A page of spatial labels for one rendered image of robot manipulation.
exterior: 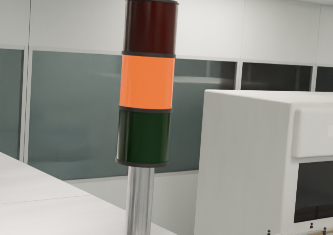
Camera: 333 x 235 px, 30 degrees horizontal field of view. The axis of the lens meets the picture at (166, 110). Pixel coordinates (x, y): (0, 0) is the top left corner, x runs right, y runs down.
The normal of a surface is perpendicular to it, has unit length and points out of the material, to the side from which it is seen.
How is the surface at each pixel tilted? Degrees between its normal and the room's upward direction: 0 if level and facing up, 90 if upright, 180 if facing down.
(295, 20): 90
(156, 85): 90
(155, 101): 90
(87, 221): 0
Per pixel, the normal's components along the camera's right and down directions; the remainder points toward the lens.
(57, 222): 0.07, -0.99
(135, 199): -0.29, 0.07
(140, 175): -0.03, 0.10
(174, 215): 0.58, 0.12
